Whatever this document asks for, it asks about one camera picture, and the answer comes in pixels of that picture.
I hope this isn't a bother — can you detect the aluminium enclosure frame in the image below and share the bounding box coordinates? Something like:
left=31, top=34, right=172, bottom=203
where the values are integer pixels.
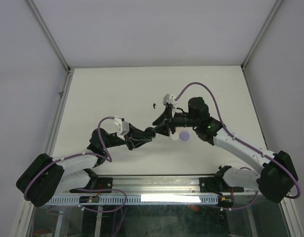
left=8, top=0, right=304, bottom=237

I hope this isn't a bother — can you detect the purple earbud charging case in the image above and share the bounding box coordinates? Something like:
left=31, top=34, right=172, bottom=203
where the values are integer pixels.
left=179, top=131, right=190, bottom=141

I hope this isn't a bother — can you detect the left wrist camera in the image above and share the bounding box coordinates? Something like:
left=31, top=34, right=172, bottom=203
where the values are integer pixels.
left=114, top=117, right=130, bottom=139

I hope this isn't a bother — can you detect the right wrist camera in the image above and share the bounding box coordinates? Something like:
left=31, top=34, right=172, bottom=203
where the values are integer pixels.
left=162, top=94, right=177, bottom=113

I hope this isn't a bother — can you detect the white earbud charging case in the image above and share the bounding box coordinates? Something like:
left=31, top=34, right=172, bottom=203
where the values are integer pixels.
left=169, top=133, right=180, bottom=141

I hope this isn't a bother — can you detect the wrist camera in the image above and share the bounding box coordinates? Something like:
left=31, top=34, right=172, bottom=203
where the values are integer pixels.
left=162, top=94, right=177, bottom=113
left=114, top=117, right=130, bottom=139

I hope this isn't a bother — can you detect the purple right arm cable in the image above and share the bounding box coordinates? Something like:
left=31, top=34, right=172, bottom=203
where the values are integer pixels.
left=176, top=82, right=301, bottom=199

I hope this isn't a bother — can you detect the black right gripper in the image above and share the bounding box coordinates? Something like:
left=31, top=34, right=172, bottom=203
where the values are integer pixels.
left=151, top=106, right=199, bottom=136

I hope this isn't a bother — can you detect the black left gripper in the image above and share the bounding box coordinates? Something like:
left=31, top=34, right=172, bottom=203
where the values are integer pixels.
left=102, top=123, right=152, bottom=151

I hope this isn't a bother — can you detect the aluminium mounting rail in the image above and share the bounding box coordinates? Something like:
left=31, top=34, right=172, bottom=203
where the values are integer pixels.
left=98, top=175, right=256, bottom=196

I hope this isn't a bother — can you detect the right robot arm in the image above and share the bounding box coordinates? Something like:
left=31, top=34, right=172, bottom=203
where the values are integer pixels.
left=152, top=94, right=298, bottom=203

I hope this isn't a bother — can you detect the white slotted cable duct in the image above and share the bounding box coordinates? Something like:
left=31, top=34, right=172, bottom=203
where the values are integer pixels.
left=46, top=194, right=218, bottom=206

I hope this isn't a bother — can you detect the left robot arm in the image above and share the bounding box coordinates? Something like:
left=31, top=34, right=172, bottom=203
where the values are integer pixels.
left=16, top=124, right=155, bottom=207

